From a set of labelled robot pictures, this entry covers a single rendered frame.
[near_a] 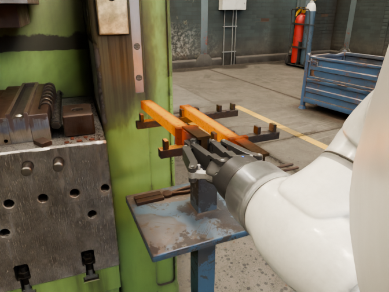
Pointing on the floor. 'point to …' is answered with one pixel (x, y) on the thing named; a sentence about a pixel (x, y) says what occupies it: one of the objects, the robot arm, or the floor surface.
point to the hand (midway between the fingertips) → (195, 141)
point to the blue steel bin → (339, 80)
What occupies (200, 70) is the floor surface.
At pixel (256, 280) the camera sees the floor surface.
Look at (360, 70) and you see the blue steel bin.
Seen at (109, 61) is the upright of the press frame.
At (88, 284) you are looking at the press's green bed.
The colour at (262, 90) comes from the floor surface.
